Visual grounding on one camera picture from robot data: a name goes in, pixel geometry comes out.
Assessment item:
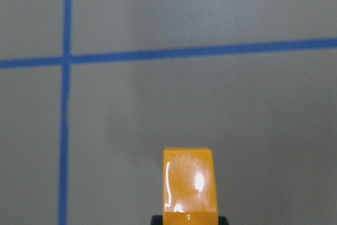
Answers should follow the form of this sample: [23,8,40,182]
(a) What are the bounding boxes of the orange block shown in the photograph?
[163,147,219,224]

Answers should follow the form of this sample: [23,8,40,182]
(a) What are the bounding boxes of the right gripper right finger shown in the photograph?
[218,216,229,225]

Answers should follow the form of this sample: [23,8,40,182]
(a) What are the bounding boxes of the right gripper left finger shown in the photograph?
[151,215,163,225]

